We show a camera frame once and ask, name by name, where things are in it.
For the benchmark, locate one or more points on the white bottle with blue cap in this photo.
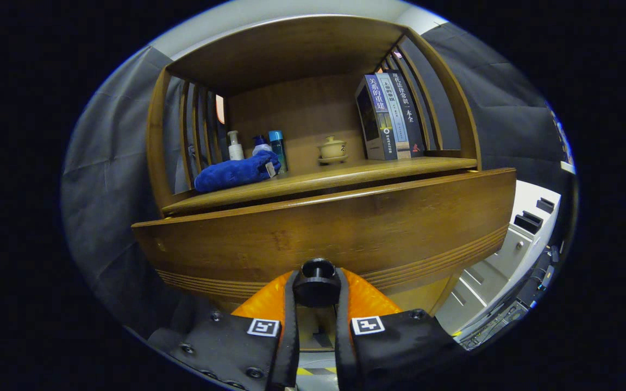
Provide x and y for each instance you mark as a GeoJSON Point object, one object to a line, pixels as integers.
{"type": "Point", "coordinates": [261, 147]}

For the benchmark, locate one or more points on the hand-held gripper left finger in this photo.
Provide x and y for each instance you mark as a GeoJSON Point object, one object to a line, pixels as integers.
{"type": "Point", "coordinates": [237, 347]}

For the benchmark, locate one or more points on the white pump bottle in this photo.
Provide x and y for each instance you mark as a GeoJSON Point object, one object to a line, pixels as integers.
{"type": "Point", "coordinates": [235, 149]}

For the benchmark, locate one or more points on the black spine book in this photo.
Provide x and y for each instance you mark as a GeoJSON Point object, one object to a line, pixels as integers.
{"type": "Point", "coordinates": [409, 119]}

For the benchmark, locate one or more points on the beige lidded teacup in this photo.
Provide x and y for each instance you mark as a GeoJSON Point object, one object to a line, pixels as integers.
{"type": "Point", "coordinates": [332, 147]}

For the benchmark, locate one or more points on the white spine book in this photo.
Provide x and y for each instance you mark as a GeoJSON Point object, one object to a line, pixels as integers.
{"type": "Point", "coordinates": [397, 119]}

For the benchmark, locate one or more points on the blue spine book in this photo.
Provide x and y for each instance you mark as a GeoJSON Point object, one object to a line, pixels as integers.
{"type": "Point", "coordinates": [381, 119]}

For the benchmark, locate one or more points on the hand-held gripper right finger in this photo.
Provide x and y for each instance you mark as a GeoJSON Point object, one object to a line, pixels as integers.
{"type": "Point", "coordinates": [394, 347]}

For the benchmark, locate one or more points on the teal bottle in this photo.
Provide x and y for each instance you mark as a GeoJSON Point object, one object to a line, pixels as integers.
{"type": "Point", "coordinates": [277, 146]}

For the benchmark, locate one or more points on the wooden drawer with black knob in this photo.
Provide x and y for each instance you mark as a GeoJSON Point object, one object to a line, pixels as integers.
{"type": "Point", "coordinates": [345, 228]}

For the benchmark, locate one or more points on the black backdrop cloth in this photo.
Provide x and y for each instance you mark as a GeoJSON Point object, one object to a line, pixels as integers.
{"type": "Point", "coordinates": [106, 163]}

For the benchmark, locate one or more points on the blue folded towel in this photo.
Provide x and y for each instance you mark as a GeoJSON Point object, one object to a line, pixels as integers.
{"type": "Point", "coordinates": [231, 172]}

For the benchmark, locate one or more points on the wooden countertop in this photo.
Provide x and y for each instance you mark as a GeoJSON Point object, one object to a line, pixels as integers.
{"type": "Point", "coordinates": [335, 174]}

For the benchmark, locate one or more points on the wooden cabinet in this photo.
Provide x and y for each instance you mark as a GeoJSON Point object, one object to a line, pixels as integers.
{"type": "Point", "coordinates": [291, 49]}

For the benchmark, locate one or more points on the white drawer unit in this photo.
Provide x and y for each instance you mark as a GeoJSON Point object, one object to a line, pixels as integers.
{"type": "Point", "coordinates": [508, 250]}

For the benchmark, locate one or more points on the beige saucer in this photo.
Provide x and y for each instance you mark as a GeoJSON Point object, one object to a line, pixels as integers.
{"type": "Point", "coordinates": [333, 160]}

